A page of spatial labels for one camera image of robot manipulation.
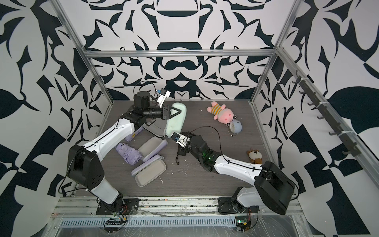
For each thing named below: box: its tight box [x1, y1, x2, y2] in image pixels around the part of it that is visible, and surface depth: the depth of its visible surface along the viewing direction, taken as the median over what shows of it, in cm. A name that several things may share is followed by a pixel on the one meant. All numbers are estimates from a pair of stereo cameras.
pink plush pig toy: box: [206, 101, 238, 126], surface depth 107 cm
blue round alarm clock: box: [227, 119, 243, 137], surface depth 98 cm
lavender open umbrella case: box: [131, 154, 167, 188], surface depth 84 cm
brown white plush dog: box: [246, 147, 263, 165], surface depth 91 cm
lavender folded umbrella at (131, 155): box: [113, 142, 144, 166], surface depth 87 cm
